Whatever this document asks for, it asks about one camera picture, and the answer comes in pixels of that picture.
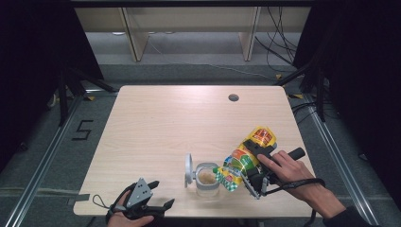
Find white floor cable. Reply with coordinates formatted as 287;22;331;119
147;37;276;80

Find light wooden desk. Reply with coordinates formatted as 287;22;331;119
75;5;313;63

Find yellow spouted pouch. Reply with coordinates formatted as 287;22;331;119
212;126;279;193

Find tan powder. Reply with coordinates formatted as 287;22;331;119
199;171;218;186

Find grey tape strip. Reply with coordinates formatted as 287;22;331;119
67;193;92;206

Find thin grey cord loop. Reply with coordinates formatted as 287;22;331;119
92;194;112;210

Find bundle of black cables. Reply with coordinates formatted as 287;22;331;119
253;6;299;74

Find black metal stand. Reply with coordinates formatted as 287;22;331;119
273;59;327;123
57;66;118;128

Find person's right hand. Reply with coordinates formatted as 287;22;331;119
256;149;317;202

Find person's left hand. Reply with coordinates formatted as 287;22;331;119
107;191;155;227

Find long metal floor rail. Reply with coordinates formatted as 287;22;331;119
3;94;85;227
303;94;380;227

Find short metal floor rail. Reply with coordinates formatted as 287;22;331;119
0;186;80;198

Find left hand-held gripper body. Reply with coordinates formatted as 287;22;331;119
117;178;166;220

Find black floor cables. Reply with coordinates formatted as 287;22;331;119
290;100;320;126

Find black curtain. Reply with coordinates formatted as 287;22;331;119
292;0;401;204
0;0;106;173

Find clear jar with grey lid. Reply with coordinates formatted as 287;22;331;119
183;152;222;199

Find black wrist strap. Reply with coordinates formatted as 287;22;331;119
106;182;137;223
262;177;327;227

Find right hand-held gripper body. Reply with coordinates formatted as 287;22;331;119
242;147;306;201

